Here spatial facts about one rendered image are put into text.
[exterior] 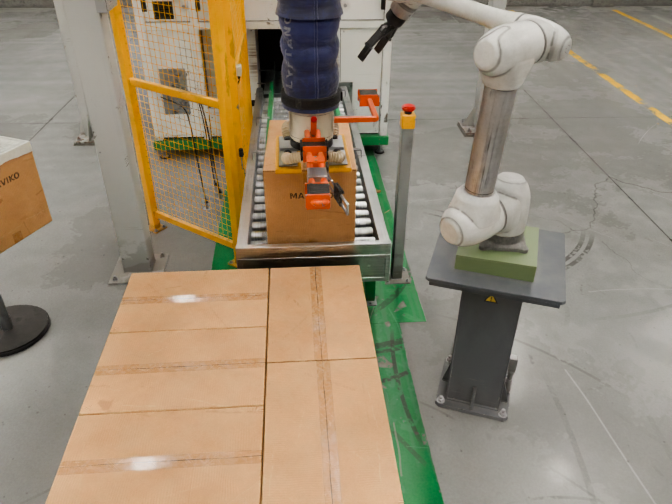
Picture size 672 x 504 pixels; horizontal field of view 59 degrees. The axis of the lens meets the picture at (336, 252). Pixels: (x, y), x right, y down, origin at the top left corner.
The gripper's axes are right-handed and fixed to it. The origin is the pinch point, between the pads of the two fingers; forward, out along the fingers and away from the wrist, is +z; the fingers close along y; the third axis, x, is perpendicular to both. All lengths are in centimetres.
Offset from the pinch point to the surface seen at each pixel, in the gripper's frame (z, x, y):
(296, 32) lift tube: -8.9, 14.2, -41.9
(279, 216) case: 70, -19, -32
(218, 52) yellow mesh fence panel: 63, 63, 8
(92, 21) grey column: 74, 107, -28
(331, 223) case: 62, -37, -19
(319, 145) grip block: 11, -18, -51
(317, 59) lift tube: -5.4, 3.8, -38.7
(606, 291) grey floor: 52, -169, 97
